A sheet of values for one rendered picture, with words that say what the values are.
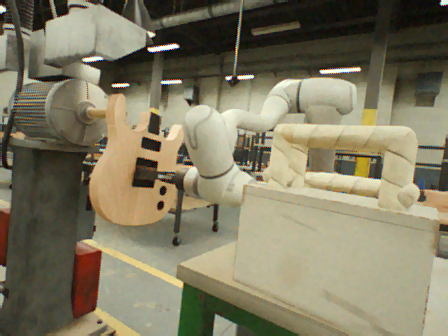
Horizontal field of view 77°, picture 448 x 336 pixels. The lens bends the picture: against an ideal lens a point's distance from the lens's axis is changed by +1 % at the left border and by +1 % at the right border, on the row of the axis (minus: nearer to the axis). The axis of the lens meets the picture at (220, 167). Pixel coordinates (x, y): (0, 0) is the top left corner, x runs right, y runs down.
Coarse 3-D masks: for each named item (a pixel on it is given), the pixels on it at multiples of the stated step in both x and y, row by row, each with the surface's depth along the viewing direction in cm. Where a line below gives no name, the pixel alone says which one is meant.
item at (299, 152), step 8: (296, 144) 52; (296, 152) 52; (304, 152) 52; (296, 160) 52; (304, 160) 52; (296, 168) 52; (304, 168) 53; (296, 176) 52; (304, 176) 53; (288, 184) 53; (296, 184) 52
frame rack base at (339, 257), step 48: (288, 192) 43; (336, 192) 51; (240, 240) 48; (288, 240) 43; (336, 240) 39; (384, 240) 35; (432, 240) 33; (288, 288) 43; (336, 288) 39; (384, 288) 35
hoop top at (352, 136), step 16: (288, 128) 45; (304, 128) 43; (320, 128) 42; (336, 128) 40; (352, 128) 39; (368, 128) 38; (384, 128) 37; (400, 128) 36; (320, 144) 43; (336, 144) 41; (352, 144) 39; (368, 144) 38; (384, 144) 37
